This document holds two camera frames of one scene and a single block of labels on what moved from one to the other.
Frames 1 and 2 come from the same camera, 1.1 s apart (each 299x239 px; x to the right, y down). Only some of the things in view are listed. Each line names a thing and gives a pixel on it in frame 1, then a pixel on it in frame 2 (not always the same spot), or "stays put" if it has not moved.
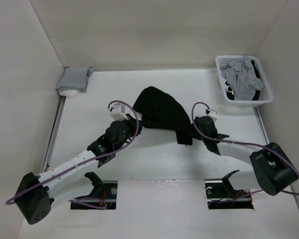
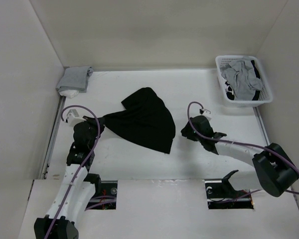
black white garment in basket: (230, 94) stays put
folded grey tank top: (75, 78) stays put
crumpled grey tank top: (241, 76) stays put
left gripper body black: (131, 130) -> (93, 126)
